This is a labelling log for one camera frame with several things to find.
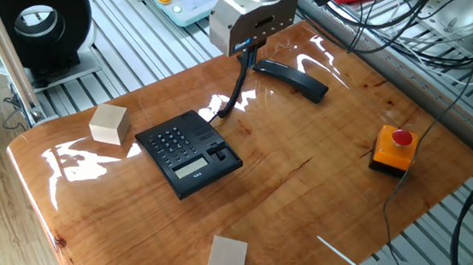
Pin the silver Schunk gripper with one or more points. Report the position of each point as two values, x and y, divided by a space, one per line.
246 26

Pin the black telephone handset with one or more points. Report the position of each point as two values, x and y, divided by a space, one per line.
292 79

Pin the black desk telephone base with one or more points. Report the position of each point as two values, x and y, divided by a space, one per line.
187 154

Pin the light wooden cube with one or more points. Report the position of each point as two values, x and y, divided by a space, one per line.
226 260
108 125

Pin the orange emergency stop button box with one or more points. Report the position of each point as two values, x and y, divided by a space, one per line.
393 152

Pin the silver metal pedestal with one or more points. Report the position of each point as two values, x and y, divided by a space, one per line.
470 11

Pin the aluminium frame post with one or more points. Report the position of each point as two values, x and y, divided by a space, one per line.
2 41

